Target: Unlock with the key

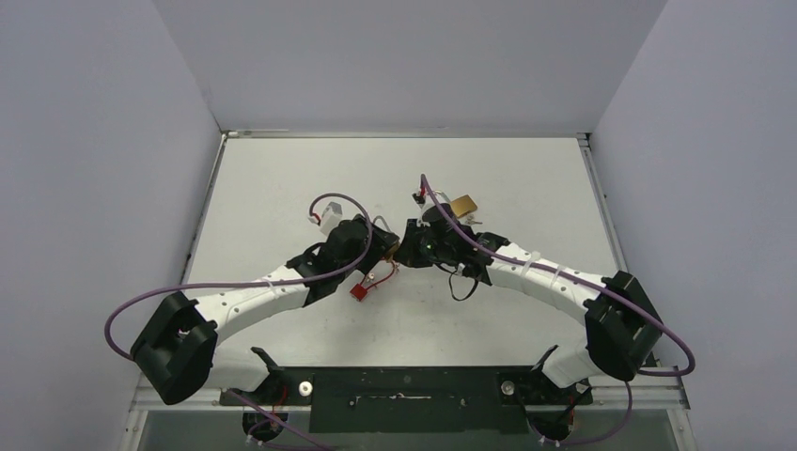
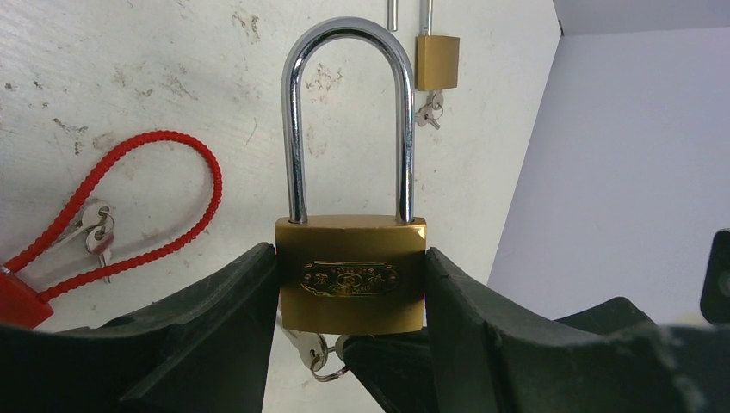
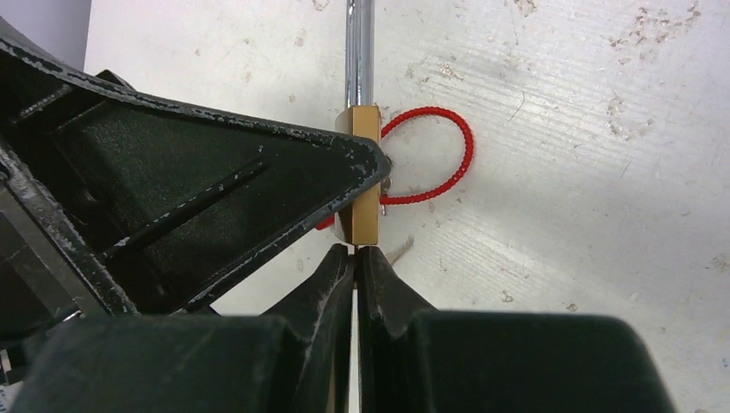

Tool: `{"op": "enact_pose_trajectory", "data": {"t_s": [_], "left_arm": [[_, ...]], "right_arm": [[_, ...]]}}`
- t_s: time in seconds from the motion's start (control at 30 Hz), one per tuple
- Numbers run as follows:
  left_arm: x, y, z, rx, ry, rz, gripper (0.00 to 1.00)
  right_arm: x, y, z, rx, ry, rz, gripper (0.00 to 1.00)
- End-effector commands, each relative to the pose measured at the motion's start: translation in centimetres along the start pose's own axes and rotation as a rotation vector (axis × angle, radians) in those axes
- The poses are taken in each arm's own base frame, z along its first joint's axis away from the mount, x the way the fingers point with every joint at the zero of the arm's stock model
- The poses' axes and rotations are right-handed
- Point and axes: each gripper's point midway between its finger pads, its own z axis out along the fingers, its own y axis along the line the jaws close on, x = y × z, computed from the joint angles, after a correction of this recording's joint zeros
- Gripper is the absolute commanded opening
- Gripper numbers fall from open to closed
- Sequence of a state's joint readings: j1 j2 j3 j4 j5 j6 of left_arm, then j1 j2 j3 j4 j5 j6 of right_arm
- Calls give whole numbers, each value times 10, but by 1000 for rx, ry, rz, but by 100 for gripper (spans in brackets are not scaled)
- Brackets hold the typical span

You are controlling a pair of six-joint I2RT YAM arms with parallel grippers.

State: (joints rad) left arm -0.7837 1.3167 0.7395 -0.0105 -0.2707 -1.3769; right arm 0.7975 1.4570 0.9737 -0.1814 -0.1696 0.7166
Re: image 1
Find red cable padlock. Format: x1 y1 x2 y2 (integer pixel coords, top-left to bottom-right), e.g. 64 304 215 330
350 260 399 302

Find large brass padlock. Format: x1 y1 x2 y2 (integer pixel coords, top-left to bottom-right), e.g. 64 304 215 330
434 191 478 219

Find long-shackle brass padlock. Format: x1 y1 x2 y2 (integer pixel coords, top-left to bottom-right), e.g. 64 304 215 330
372 215 400 260

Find silver keys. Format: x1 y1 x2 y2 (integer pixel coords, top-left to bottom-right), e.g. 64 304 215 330
463 214 483 226

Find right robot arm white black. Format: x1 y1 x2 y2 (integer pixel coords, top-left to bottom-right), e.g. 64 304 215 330
394 205 662 403

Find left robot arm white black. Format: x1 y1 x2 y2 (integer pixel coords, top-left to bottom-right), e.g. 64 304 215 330
130 215 399 405

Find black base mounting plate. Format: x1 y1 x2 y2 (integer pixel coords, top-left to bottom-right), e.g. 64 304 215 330
219 365 593 435

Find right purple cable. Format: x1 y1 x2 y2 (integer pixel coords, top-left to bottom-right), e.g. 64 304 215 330
420 174 697 378

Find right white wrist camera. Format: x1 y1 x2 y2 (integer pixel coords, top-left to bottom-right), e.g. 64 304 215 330
412 190 450 218

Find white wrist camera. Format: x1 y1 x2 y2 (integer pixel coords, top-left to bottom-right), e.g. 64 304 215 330
412 190 450 218
319 201 343 237

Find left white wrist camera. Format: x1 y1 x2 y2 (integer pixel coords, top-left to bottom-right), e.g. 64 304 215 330
319 201 343 237

